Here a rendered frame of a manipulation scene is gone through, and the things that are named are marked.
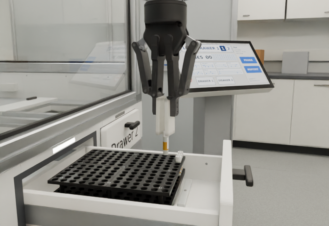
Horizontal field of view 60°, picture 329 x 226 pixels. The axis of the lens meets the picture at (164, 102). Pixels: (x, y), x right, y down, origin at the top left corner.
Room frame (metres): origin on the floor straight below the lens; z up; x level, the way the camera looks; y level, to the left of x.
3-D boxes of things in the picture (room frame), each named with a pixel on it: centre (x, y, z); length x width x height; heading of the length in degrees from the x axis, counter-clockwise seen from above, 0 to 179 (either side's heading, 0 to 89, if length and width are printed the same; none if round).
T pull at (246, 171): (0.49, -0.14, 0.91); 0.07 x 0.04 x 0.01; 168
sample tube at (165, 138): (0.52, 0.00, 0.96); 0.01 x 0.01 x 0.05
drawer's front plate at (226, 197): (0.50, -0.11, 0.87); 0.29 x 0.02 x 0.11; 168
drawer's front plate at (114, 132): (0.87, 0.13, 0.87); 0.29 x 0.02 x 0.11; 168
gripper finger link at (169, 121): (0.52, -0.01, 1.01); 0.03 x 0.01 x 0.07; 154
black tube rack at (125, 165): (0.54, 0.08, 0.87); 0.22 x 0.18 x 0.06; 78
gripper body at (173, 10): (0.52, 0.00, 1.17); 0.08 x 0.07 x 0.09; 64
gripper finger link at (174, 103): (0.51, -0.03, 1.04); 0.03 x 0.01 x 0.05; 64
